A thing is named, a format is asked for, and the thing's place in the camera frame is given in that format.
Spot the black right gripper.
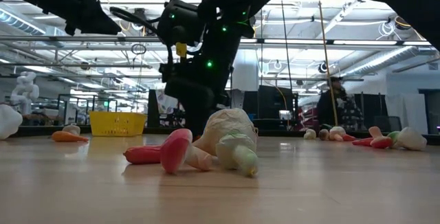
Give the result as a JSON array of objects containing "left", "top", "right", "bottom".
[{"left": 159, "top": 36, "right": 238, "bottom": 137}]

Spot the large pink toy mushroom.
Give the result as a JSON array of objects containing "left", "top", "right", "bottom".
[{"left": 159, "top": 128, "right": 215, "bottom": 175}]

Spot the green white toy bok choy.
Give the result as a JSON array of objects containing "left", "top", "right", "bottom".
[
  {"left": 387, "top": 131, "right": 402, "bottom": 149},
  {"left": 215, "top": 133, "right": 260, "bottom": 178}
]

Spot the beige toy mushroom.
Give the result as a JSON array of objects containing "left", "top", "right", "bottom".
[{"left": 62, "top": 124, "right": 82, "bottom": 136}]

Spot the orange toy carrot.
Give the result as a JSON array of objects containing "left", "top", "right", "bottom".
[{"left": 51, "top": 131, "right": 90, "bottom": 144}]

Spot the floral patterned cloth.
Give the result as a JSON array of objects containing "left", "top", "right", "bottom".
[{"left": 155, "top": 89, "right": 179, "bottom": 115}]

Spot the large cream toy garlic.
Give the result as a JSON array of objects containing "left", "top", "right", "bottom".
[{"left": 192, "top": 107, "right": 259, "bottom": 157}]

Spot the white round pillar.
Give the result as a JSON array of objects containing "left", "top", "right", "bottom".
[{"left": 232, "top": 49, "right": 260, "bottom": 92}]

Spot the yellow plastic basket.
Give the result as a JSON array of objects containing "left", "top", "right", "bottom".
[{"left": 89, "top": 111, "right": 148, "bottom": 137}]

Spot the black computer tower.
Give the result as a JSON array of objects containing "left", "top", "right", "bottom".
[{"left": 257, "top": 85, "right": 299, "bottom": 120}]

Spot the white humanoid figure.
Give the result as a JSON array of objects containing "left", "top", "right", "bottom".
[{"left": 9, "top": 71, "right": 41, "bottom": 115}]

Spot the person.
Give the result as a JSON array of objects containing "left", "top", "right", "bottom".
[{"left": 316, "top": 76, "right": 364, "bottom": 131}]

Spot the white fabric panel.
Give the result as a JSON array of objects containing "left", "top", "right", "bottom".
[{"left": 384, "top": 93, "right": 430, "bottom": 135}]

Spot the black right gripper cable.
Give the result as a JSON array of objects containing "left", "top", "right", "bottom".
[{"left": 109, "top": 0, "right": 190, "bottom": 65}]

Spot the hanging black cable loop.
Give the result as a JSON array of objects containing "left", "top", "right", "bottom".
[{"left": 131, "top": 43, "right": 148, "bottom": 56}]

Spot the yellow cable tag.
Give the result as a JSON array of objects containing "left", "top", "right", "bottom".
[{"left": 175, "top": 42, "right": 188, "bottom": 58}]

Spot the black table frame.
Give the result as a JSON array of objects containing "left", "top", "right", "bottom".
[{"left": 0, "top": 123, "right": 440, "bottom": 146}]

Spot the black rail with lights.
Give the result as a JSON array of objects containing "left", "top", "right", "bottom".
[{"left": 0, "top": 35, "right": 440, "bottom": 47}]

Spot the yellow hanging cable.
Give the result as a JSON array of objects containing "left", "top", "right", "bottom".
[{"left": 316, "top": 0, "right": 340, "bottom": 127}]

